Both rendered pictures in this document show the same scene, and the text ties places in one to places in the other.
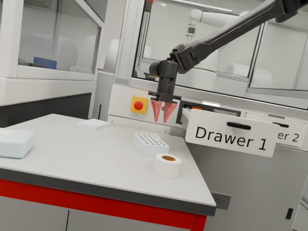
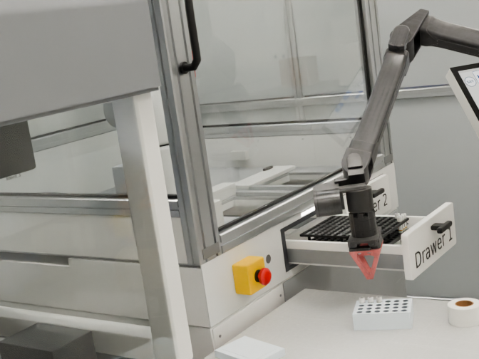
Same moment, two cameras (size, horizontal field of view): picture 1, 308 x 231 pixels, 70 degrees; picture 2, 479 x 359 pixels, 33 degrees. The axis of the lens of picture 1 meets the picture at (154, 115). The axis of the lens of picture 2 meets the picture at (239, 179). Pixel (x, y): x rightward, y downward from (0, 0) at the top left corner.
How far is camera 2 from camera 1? 1.56 m
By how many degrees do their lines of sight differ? 52
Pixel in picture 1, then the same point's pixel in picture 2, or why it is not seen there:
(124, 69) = (208, 226)
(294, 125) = (380, 184)
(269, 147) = (452, 232)
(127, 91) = (222, 263)
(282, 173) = not seen: hidden behind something
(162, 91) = (373, 233)
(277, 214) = not seen: hidden behind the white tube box
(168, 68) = (370, 196)
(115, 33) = not seen: outside the picture
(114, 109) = (216, 310)
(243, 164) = (356, 276)
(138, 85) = (232, 241)
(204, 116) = (415, 236)
